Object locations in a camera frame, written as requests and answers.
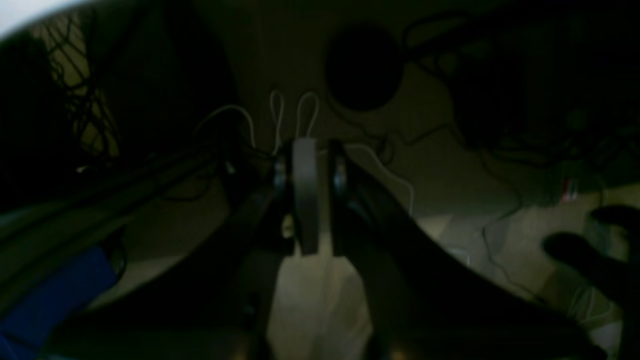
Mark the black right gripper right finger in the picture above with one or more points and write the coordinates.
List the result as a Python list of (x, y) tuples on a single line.
[(424, 304)]

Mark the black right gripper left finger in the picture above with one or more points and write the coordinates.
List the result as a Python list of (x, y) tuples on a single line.
[(215, 303)]

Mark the blue box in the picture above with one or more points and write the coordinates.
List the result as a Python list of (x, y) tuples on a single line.
[(27, 325)]

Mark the black office chair base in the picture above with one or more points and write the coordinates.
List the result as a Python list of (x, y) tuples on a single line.
[(618, 280)]

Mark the black round floor object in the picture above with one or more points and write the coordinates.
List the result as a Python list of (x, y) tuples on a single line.
[(363, 67)]

